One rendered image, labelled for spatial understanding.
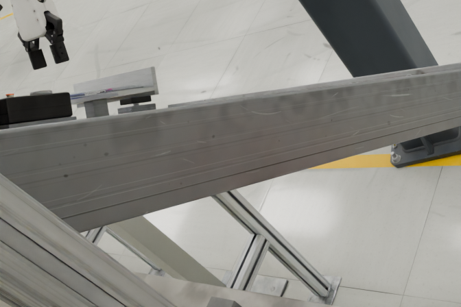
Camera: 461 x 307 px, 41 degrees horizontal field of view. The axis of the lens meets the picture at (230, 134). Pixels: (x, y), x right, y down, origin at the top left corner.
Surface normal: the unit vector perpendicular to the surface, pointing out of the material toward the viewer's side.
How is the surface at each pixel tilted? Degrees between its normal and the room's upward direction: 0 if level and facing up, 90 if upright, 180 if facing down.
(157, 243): 90
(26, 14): 58
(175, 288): 0
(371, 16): 90
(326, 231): 0
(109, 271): 90
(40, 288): 90
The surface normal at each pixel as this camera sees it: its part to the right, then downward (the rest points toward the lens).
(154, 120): 0.70, -0.06
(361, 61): -0.23, 0.75
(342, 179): -0.58, -0.62
